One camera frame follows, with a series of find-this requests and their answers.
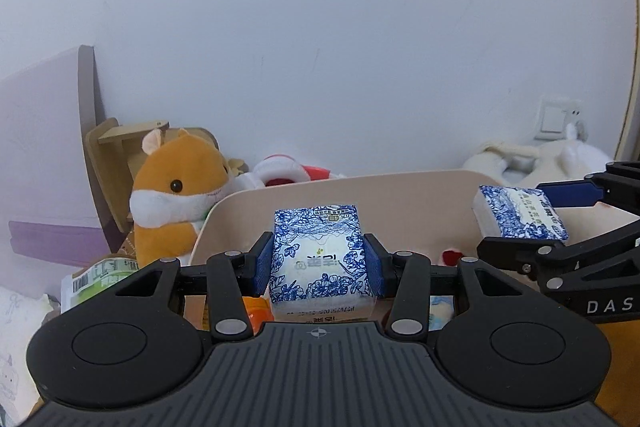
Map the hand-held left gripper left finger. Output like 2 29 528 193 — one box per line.
114 232 276 341

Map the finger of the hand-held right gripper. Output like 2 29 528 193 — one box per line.
476 221 640 297
536 160 640 222

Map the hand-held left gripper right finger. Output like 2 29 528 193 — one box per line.
362 233 540 339

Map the blue floral tissue pack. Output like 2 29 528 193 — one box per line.
267 204 379 325
472 184 571 242

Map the beige plastic container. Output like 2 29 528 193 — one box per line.
182 169 640 334

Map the orange plastic item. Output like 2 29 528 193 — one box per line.
242 297 274 334

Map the pale printed packet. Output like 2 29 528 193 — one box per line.
429 294 457 333

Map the cream plush toy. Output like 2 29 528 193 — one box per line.
462 141 543 188

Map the red and white plush toy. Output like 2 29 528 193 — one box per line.
235 154 347 190

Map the orange hamster plush toy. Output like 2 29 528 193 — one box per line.
129 128 236 268

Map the green label packet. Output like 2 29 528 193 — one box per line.
60 257 142 315

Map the plywood toy stand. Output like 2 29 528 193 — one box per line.
83 117 224 254

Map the lilac bed headboard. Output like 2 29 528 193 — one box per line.
0 45 115 290

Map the white printed cloth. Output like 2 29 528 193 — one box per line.
0 286 63 427

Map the white wall socket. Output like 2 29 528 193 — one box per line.
535 95 584 142

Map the wooden door frame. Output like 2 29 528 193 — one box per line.
612 0 640 164

